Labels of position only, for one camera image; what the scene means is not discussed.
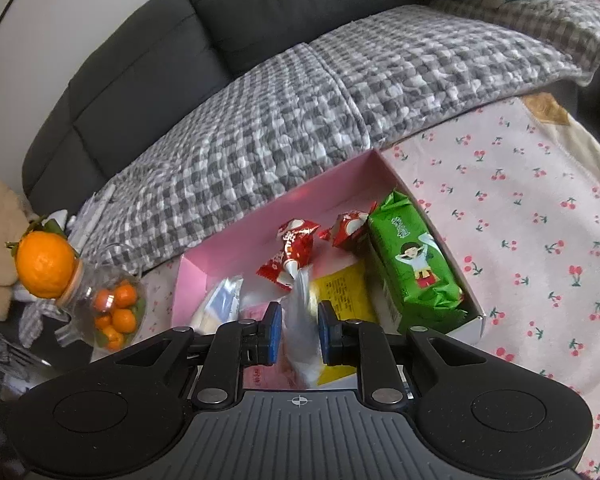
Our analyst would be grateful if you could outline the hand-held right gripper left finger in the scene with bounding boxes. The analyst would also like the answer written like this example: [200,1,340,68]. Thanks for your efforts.
[107,301,284,409]

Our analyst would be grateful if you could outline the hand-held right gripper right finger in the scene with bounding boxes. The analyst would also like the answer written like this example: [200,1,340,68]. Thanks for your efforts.
[317,300,488,408]

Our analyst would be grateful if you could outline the clear blue and white packet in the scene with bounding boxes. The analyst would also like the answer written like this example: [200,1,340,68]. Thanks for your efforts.
[282,265,326,391]

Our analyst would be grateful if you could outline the pink snack packet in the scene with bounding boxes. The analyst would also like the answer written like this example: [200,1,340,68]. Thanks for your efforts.
[242,302,311,391]

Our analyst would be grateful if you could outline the yellow snack packet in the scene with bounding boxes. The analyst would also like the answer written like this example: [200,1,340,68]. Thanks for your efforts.
[310,265,381,386]

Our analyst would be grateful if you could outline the long white biscuit packet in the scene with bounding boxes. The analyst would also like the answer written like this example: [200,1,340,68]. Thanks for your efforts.
[187,275,244,336]

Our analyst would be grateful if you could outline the red and white candy packet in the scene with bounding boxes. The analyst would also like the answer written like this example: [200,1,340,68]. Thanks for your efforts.
[320,203,378,248]
[256,218,321,291]

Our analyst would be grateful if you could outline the green snack packet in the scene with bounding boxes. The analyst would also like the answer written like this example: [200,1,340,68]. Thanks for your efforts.
[367,189,468,336]

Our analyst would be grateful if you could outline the white box with pink inside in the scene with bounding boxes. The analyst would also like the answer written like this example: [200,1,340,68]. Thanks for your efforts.
[171,148,487,391]

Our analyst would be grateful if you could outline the cluster of small oranges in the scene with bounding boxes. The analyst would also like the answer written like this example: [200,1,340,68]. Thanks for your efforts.
[92,282,146,351]

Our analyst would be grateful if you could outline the glass jar with orange lid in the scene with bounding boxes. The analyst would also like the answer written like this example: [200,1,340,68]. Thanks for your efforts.
[55,242,148,351]

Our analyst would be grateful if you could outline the wooden teapot lid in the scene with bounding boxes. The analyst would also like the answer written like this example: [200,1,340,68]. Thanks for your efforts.
[55,259,88,306]

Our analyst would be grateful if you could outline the cherry print tablecloth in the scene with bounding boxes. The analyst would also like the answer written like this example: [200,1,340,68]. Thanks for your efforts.
[140,92,600,480]

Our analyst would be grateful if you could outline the grey checkered blanket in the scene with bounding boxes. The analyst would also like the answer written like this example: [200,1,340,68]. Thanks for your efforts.
[17,0,600,348]

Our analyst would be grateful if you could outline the large orange with leaves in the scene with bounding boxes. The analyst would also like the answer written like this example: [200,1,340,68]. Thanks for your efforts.
[7,215,81,301]

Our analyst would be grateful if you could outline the shiny metal object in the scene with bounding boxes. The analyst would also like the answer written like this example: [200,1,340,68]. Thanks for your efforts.
[0,322,51,401]

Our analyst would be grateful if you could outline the beige fluffy cloth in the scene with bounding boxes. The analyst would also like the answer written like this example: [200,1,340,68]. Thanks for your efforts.
[0,180,41,321]

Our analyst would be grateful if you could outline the dark grey sofa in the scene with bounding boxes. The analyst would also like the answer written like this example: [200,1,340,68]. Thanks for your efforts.
[20,0,600,201]

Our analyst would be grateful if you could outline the beige floral cloth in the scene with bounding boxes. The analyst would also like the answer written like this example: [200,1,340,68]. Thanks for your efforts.
[525,91,600,191]

